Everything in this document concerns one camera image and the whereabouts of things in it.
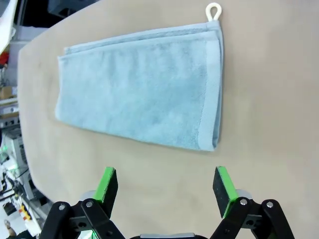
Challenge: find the gray power strip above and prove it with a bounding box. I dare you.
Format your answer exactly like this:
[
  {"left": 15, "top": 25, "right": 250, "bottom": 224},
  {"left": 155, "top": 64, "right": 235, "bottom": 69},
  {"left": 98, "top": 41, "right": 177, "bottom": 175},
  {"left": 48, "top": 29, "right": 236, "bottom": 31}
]
[{"left": 0, "top": 116, "right": 21, "bottom": 128}]

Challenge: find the yellow emergency stop button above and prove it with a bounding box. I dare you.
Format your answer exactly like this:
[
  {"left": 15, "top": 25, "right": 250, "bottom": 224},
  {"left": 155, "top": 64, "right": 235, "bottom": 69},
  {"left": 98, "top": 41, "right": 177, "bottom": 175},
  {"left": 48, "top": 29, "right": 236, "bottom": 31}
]
[{"left": 21, "top": 205, "right": 32, "bottom": 222}]

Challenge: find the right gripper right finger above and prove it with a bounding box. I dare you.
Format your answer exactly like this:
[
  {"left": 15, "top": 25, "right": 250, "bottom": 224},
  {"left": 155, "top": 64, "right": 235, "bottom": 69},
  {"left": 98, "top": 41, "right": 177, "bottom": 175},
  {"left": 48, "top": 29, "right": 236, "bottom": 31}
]
[{"left": 210, "top": 166, "right": 295, "bottom": 239}]

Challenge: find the white device with green light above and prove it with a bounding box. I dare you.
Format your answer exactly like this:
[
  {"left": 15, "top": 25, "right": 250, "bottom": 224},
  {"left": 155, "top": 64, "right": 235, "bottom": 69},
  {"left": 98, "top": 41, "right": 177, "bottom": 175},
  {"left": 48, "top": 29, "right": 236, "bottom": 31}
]
[{"left": 0, "top": 129, "right": 28, "bottom": 172}]

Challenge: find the cardboard box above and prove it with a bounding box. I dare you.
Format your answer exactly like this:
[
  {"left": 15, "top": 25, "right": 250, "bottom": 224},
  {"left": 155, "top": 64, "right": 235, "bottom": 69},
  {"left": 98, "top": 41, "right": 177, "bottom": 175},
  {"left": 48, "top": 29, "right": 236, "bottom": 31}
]
[{"left": 0, "top": 86, "right": 18, "bottom": 100}]

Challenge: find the light blue terry towel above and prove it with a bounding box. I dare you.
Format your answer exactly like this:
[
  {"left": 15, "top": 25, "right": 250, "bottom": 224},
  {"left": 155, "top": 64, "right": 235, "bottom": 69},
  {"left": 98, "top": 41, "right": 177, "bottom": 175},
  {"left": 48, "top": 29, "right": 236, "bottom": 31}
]
[{"left": 54, "top": 1, "right": 224, "bottom": 152}]

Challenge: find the small black box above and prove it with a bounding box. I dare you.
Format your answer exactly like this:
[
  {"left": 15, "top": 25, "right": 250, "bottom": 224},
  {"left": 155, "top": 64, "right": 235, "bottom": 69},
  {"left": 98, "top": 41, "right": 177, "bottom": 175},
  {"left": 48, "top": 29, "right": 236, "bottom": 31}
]
[{"left": 2, "top": 202, "right": 17, "bottom": 215}]

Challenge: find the dark gray metal stand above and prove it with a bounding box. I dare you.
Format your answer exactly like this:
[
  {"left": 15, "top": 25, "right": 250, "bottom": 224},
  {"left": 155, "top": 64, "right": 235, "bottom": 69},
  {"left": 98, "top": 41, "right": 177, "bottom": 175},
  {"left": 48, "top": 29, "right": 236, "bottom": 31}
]
[{"left": 47, "top": 0, "right": 100, "bottom": 17}]

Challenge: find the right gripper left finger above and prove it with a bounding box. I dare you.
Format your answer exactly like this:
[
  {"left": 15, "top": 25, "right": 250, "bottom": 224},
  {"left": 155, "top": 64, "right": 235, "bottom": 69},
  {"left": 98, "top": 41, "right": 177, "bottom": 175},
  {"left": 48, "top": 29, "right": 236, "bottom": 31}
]
[{"left": 39, "top": 166, "right": 127, "bottom": 239}]

